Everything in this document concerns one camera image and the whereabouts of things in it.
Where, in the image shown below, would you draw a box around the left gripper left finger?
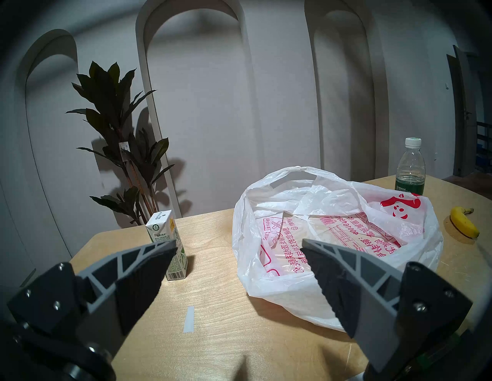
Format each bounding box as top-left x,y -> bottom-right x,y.
7,240 -> 178,359

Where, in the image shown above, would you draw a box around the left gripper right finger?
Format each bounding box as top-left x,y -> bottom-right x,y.
300,238 -> 472,374

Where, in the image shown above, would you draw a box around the green white milk carton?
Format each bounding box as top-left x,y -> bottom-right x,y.
145,210 -> 188,281

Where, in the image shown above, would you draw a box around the yellow banana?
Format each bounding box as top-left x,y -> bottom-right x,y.
450,207 -> 480,239

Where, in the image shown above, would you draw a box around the green-label water bottle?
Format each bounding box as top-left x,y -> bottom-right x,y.
396,137 -> 426,195

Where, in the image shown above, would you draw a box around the white red-printed plastic bag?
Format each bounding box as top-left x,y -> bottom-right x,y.
232,166 -> 444,333

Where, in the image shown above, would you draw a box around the tall dark-leaved potted plant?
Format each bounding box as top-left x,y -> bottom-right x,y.
65,61 -> 175,226

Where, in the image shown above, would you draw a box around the black metal shelf rack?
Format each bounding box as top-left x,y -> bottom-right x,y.
476,122 -> 492,173

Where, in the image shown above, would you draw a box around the grey open door leaf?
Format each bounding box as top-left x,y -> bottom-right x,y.
447,45 -> 477,177

